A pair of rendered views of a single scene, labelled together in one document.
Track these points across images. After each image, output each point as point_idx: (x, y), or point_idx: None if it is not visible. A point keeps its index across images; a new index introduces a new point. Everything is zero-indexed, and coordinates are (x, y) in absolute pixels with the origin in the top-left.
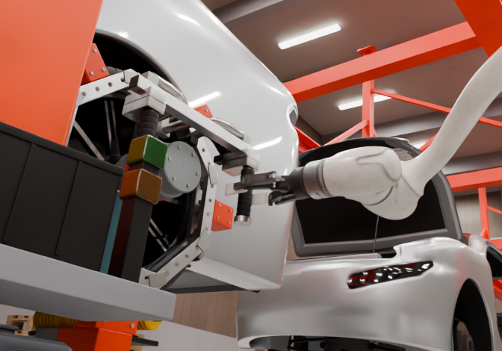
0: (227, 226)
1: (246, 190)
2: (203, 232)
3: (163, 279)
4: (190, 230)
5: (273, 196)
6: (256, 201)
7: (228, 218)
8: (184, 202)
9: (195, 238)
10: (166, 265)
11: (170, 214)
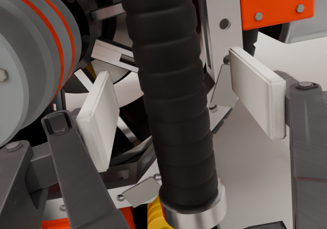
0: (297, 19)
1: (102, 169)
2: (221, 73)
3: (153, 189)
4: (207, 58)
5: (290, 139)
6: (248, 101)
7: None
8: None
9: (209, 85)
10: (152, 166)
11: (193, 4)
